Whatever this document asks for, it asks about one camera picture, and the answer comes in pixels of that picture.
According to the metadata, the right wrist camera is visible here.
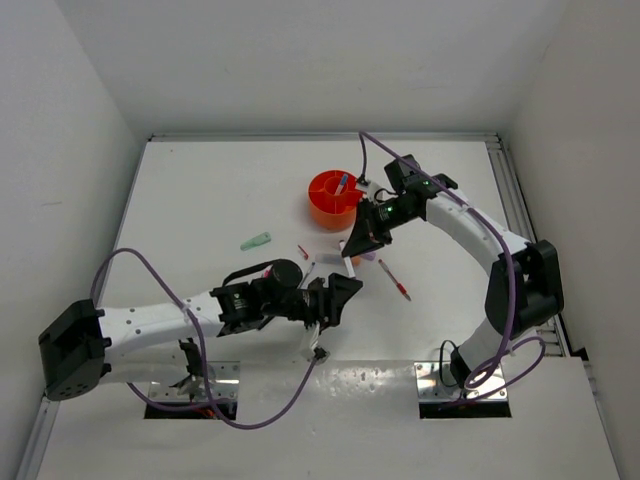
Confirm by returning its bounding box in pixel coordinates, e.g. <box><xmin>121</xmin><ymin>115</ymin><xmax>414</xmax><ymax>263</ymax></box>
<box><xmin>356</xmin><ymin>176</ymin><xmax>381</xmax><ymax>197</ymax></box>

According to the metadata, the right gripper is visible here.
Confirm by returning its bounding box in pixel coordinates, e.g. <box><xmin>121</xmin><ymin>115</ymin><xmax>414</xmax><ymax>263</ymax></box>
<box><xmin>344</xmin><ymin>197</ymin><xmax>417</xmax><ymax>259</ymax></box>

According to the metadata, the white marker pen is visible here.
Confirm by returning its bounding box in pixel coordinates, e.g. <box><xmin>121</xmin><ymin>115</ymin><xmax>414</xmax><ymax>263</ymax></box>
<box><xmin>339</xmin><ymin>240</ymin><xmax>356</xmax><ymax>279</ymax></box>

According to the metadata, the orange round container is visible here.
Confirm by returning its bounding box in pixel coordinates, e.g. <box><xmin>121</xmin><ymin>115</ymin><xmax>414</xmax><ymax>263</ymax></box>
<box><xmin>307</xmin><ymin>170</ymin><xmax>363</xmax><ymax>232</ymax></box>

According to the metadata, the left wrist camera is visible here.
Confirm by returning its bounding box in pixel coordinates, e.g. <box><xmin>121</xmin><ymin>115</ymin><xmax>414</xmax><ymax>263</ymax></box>
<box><xmin>300</xmin><ymin>323</ymin><xmax>330</xmax><ymax>364</ymax></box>

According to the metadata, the purple highlighter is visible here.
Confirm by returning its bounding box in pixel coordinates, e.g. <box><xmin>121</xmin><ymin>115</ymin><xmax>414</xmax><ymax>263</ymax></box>
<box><xmin>351</xmin><ymin>252</ymin><xmax>376</xmax><ymax>263</ymax></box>

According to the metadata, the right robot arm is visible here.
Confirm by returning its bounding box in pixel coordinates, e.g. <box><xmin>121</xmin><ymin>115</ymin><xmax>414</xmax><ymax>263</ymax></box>
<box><xmin>342</xmin><ymin>155</ymin><xmax>564</xmax><ymax>388</ymax></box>

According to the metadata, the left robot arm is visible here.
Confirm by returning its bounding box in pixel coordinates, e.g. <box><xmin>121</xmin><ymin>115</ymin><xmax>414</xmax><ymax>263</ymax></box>
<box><xmin>38</xmin><ymin>259</ymin><xmax>363</xmax><ymax>401</ymax></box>

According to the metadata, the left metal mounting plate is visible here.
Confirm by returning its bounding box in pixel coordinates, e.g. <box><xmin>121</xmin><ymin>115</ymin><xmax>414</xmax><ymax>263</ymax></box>
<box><xmin>147</xmin><ymin>361</ymin><xmax>240</xmax><ymax>404</ymax></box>

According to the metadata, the red pen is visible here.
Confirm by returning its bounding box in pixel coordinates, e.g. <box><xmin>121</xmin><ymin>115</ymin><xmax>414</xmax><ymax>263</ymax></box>
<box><xmin>378</xmin><ymin>259</ymin><xmax>412</xmax><ymax>302</ymax></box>

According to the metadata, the orange highlighter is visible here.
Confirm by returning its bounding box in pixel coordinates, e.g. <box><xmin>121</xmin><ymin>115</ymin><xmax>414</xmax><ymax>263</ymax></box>
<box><xmin>314</xmin><ymin>253</ymin><xmax>361</xmax><ymax>267</ymax></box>

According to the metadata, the metal mounting plate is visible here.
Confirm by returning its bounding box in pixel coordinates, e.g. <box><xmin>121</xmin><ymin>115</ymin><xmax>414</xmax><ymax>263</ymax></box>
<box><xmin>147</xmin><ymin>361</ymin><xmax>240</xmax><ymax>404</ymax></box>
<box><xmin>414</xmin><ymin>360</ymin><xmax>508</xmax><ymax>405</ymax></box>

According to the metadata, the blue capped pen in container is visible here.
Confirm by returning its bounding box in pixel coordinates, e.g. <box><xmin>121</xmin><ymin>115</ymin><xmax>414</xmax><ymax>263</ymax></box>
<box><xmin>334</xmin><ymin>173</ymin><xmax>349</xmax><ymax>196</ymax></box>

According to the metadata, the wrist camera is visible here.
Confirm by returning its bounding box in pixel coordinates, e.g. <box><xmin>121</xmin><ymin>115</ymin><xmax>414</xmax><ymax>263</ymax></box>
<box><xmin>356</xmin><ymin>176</ymin><xmax>381</xmax><ymax>197</ymax></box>
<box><xmin>300</xmin><ymin>323</ymin><xmax>330</xmax><ymax>364</ymax></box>

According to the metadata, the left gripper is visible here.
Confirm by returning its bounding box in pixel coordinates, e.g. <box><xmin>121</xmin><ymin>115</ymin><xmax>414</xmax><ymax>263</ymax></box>
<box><xmin>262</xmin><ymin>271</ymin><xmax>363</xmax><ymax>335</ymax></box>

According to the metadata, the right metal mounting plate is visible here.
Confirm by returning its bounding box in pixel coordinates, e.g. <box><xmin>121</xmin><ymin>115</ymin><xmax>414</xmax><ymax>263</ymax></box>
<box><xmin>414</xmin><ymin>360</ymin><xmax>508</xmax><ymax>405</ymax></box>

